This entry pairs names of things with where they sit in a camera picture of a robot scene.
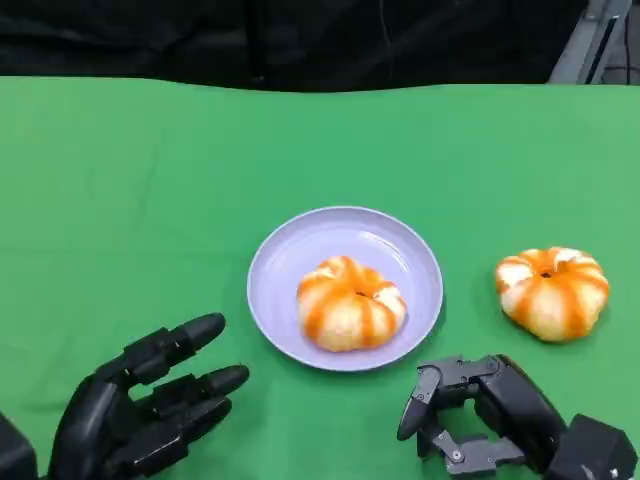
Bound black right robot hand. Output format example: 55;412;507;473
397;353;569;475

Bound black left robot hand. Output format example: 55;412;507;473
47;312;250;480

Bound green table cloth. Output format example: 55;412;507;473
0;75;640;480

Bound lilac plate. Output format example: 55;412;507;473
247;204;445;372

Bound black backdrop curtain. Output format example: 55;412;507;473
0;0;591;93

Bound grey metal frame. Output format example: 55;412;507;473
549;0;634;85

